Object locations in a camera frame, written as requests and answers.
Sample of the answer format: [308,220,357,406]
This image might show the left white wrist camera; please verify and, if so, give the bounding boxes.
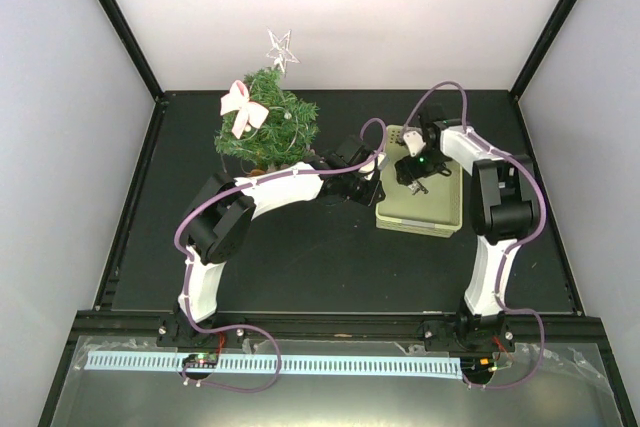
[359,152,388,181]

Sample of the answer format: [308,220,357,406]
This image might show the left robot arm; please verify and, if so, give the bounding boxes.
[174,136,386,346]

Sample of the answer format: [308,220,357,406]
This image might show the black aluminium frame rail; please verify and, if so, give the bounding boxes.
[74,310,609,343]

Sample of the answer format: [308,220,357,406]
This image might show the yellow-green plastic basket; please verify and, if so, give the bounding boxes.
[375,125,463,238]

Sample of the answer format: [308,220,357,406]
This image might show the silver star ornament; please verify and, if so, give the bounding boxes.
[266,29,300,77]

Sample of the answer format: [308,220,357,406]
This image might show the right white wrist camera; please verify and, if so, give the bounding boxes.
[402,130,426,157]

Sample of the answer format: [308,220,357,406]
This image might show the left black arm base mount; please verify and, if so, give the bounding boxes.
[157,313,247,383]

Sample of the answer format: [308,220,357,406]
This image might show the white slotted cable duct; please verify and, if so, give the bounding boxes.
[84,351,463,380]

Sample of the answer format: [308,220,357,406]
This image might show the small green christmas tree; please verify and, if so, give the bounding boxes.
[214,68,319,170]

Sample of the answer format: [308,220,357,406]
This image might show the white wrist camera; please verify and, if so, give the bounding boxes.
[359,152,388,181]
[402,130,426,157]

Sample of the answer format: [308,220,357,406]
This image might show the silver glitter word ornament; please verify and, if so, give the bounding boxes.
[408,181,429,195]

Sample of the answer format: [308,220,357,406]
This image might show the white ball light string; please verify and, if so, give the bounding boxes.
[219,81,311,173]

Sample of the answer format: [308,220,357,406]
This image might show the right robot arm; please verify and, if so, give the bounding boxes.
[394,107,546,351]

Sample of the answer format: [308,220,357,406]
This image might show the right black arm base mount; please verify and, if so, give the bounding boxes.
[417,320,515,353]

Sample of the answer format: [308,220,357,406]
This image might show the pink felt bow ornament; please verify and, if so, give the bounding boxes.
[220,80,269,139]

